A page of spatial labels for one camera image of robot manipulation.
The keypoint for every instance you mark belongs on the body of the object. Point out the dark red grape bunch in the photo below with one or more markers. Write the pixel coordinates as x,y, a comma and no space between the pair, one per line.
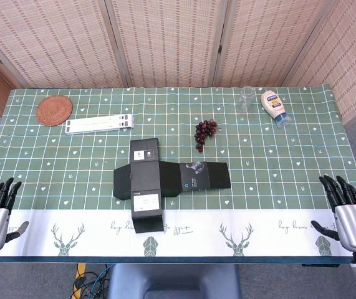
204,130

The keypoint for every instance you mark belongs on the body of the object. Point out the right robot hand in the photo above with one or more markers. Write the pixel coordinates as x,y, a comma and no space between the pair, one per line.
355,224

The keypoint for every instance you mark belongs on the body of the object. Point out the bamboo folding screen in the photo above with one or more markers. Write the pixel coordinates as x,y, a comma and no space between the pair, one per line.
165,40

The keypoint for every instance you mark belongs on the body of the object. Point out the clear plastic jar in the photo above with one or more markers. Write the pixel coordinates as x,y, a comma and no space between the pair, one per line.
243,101

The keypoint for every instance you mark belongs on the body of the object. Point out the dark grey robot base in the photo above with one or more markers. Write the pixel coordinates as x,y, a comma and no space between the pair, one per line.
171,280

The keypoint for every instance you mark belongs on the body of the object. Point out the mayonnaise squeeze bottle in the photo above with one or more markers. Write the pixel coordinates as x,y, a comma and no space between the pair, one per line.
273,104

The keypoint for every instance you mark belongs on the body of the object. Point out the round woven rattan coaster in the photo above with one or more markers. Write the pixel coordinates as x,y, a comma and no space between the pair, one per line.
54,110

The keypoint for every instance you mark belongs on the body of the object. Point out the green checked tablecloth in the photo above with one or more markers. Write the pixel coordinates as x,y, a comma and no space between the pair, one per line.
258,162

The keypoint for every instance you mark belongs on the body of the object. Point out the white folding stand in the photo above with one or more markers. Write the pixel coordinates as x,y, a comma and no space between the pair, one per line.
99,124

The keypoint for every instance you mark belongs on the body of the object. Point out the black paper box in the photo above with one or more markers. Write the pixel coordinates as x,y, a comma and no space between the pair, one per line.
145,183

